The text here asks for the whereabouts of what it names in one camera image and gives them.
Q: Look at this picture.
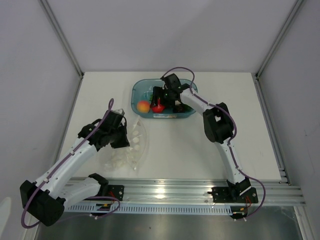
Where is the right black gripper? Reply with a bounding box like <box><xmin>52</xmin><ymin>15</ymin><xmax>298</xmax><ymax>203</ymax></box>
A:
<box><xmin>150</xmin><ymin>87</ymin><xmax>175</xmax><ymax>110</ymax></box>

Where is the red tomato toy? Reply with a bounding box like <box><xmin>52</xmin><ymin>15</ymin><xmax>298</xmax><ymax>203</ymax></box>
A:
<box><xmin>151</xmin><ymin>104</ymin><xmax>166</xmax><ymax>114</ymax></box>

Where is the dark brown mangosteen toy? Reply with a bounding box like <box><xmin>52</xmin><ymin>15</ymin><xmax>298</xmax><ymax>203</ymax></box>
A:
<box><xmin>172</xmin><ymin>104</ymin><xmax>186</xmax><ymax>113</ymax></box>

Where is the clear zip top bag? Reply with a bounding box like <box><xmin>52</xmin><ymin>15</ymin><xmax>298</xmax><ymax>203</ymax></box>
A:
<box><xmin>97</xmin><ymin>116</ymin><xmax>149</xmax><ymax>172</ymax></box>

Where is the orange peach toy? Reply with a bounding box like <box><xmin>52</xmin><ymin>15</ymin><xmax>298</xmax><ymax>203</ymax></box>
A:
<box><xmin>136</xmin><ymin>100</ymin><xmax>150</xmax><ymax>114</ymax></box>

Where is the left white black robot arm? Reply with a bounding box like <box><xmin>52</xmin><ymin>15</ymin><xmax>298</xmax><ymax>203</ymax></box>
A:
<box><xmin>19</xmin><ymin>117</ymin><xmax>130</xmax><ymax>229</ymax></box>

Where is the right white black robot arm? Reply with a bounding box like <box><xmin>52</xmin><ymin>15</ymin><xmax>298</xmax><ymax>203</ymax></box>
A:
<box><xmin>151</xmin><ymin>84</ymin><xmax>251</xmax><ymax>202</ymax></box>

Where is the green leaf toy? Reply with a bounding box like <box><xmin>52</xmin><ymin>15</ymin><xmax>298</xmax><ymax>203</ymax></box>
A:
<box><xmin>148</xmin><ymin>93</ymin><xmax>153</xmax><ymax>102</ymax></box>

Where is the teal plastic tray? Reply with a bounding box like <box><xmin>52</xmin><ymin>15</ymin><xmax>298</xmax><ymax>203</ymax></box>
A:
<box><xmin>130</xmin><ymin>79</ymin><xmax>196</xmax><ymax>119</ymax></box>

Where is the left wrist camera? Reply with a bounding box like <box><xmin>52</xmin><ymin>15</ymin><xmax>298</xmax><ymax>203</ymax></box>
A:
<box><xmin>112</xmin><ymin>108</ymin><xmax>125</xmax><ymax>117</ymax></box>

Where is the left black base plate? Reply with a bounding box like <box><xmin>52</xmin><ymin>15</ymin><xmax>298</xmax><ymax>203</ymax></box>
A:
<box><xmin>76</xmin><ymin>184</ymin><xmax>125</xmax><ymax>201</ymax></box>

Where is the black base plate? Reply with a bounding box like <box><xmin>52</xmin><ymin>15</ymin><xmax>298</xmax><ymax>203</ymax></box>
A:
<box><xmin>207</xmin><ymin>186</ymin><xmax>259</xmax><ymax>204</ymax></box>
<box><xmin>76</xmin><ymin>184</ymin><xmax>125</xmax><ymax>201</ymax></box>

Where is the white slotted cable duct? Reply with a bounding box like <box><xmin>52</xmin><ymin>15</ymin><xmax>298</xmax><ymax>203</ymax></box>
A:
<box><xmin>65</xmin><ymin>202</ymin><xmax>232</xmax><ymax>216</ymax></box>

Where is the aluminium mounting rail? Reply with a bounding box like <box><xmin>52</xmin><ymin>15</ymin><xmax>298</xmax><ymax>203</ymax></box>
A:
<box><xmin>108</xmin><ymin>178</ymin><xmax>306</xmax><ymax>206</ymax></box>

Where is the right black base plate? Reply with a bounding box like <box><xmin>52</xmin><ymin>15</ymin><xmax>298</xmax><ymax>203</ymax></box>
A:
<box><xmin>207</xmin><ymin>186</ymin><xmax>259</xmax><ymax>204</ymax></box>

